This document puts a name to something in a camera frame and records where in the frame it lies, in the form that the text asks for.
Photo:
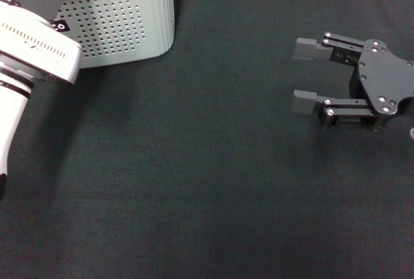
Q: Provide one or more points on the black tablecloth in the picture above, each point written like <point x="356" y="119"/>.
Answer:
<point x="194" y="178"/>

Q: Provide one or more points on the grey perforated storage box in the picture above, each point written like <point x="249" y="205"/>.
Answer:
<point x="129" y="26"/>

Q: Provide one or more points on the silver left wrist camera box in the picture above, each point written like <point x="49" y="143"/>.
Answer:
<point x="39" y="49"/>

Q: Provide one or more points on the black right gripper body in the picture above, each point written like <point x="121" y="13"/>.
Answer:
<point x="385" y="78"/>

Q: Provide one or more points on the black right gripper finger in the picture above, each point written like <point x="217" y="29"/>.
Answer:
<point x="343" y="112"/>
<point x="339" y="47"/>

